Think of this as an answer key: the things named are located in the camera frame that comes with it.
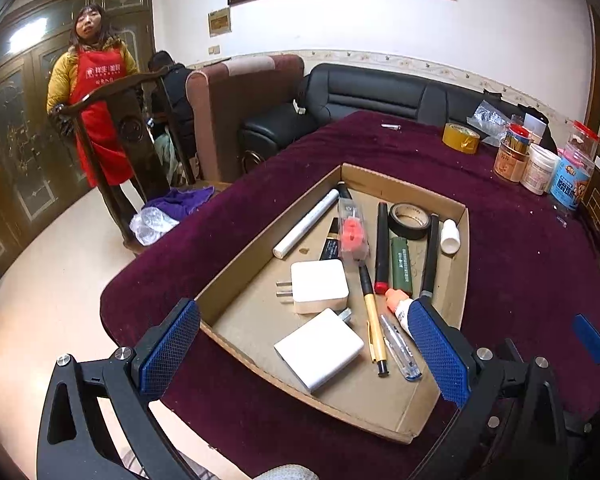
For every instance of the wooden chair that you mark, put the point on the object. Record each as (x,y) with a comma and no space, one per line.
(133,134)

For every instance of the green lighter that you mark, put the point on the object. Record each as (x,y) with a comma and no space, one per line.
(401,273)

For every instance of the small white charger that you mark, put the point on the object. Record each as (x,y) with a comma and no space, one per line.
(315,286)

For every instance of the orange contents jar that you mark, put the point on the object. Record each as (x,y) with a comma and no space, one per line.
(509,164)

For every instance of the large white charger plug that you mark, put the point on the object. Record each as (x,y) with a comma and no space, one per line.
(319,349)

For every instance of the black electrical tape roll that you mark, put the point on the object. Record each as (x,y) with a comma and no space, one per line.
(408,221)

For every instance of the crumpled clear wrapper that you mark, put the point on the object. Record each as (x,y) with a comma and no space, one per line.
(490,122)

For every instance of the red lid clear jar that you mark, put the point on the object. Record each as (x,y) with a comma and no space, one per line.
(583,140)

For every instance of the blue cartoon label jar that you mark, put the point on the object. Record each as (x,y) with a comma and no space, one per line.
(573,172)

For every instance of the black leather sofa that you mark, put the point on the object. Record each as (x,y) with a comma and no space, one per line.
(333,91)

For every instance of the white bottle orange cap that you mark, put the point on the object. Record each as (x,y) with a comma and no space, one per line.
(398,303)

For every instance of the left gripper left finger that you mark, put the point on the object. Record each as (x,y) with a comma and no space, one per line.
(74,441)

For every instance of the black marker pen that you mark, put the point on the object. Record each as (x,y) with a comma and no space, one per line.
(429,271)

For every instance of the clear case red item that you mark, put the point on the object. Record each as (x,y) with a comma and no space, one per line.
(353,238)

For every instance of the woman in red apron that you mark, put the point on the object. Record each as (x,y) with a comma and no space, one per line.
(96,56)

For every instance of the yellow black pen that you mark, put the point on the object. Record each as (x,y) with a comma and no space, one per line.
(376,341)

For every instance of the red blue lid jar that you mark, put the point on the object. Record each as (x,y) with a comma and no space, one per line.
(517,137)

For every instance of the red tip black marker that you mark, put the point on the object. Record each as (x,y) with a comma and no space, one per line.
(382,263)

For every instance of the long black pen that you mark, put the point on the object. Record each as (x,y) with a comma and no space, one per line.
(344,193)

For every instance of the black gold lipstick tube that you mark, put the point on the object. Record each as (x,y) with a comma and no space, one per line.
(330,248)

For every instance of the clear plastic bag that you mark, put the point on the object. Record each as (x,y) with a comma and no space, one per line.
(150,224)

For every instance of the purple cloth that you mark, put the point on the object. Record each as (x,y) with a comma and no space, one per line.
(178,204)

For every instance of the seated person in black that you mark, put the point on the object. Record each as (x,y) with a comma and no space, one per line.
(173,128)

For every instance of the white label supplement jar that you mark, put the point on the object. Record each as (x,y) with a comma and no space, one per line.
(539,169)

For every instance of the small white bottle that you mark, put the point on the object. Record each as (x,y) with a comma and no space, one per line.
(450,238)

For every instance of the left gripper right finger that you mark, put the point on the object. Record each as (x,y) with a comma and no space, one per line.
(509,422)

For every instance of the white paper roll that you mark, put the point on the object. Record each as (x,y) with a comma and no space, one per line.
(305,225)

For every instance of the yellow tape roll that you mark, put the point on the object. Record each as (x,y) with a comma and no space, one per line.
(460,138)

